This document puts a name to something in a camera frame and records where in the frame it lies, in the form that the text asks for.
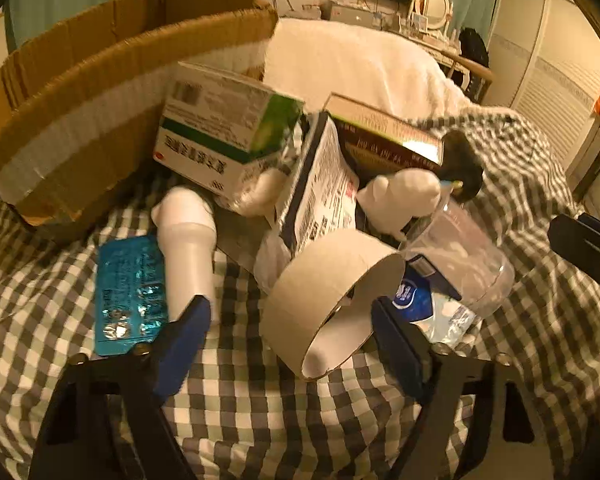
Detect green white medicine box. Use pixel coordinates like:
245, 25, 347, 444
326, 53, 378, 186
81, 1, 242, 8
152, 60, 306, 211

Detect cardboard tape roll core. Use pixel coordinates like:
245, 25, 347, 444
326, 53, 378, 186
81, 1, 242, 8
259, 230, 406, 381

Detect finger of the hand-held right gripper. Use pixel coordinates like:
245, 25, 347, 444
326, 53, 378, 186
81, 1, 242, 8
548, 212, 600, 306

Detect blue white wipes packet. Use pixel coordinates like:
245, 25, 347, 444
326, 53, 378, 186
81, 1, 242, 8
390, 255, 481, 346

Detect blue blister pack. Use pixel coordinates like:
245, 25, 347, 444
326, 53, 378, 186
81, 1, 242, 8
95, 235, 173, 358

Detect white ribbed blanket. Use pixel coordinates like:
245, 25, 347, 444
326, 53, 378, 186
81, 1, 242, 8
262, 17, 486, 126

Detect white louvered wardrobe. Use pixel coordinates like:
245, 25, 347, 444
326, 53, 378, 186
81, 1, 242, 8
485, 0, 600, 181

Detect white dressing table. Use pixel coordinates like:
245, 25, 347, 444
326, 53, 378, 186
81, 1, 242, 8
320, 0, 461, 66

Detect clear plastic cup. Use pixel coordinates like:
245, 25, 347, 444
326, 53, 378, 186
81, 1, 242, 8
397, 195, 516, 321

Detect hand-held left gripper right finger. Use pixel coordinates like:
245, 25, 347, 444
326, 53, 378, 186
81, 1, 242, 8
371, 296, 576, 480

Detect white rounded plastic object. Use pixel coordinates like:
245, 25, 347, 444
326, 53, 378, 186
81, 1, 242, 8
357, 167, 443, 233

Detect white plastic bottle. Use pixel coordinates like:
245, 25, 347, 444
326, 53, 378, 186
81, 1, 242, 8
151, 186, 218, 326

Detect white tissue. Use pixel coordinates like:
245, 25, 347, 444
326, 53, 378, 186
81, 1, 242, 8
254, 232, 293, 296

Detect white blue printed pouch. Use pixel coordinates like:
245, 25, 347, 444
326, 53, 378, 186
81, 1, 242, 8
275, 112, 361, 256

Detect brown box with gold edge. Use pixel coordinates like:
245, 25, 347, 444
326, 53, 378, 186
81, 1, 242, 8
322, 92, 446, 181

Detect wooden chair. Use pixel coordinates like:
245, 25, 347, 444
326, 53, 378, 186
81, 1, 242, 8
445, 27, 496, 101

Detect round white vanity mirror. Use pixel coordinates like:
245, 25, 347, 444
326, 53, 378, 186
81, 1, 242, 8
410, 0, 455, 31

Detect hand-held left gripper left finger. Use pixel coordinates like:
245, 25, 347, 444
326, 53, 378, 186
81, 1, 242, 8
27, 294, 216, 480

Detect brown cardboard box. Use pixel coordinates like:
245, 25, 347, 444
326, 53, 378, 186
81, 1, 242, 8
0, 0, 280, 233

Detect checked blanket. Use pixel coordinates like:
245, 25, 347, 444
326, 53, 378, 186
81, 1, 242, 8
0, 105, 600, 480

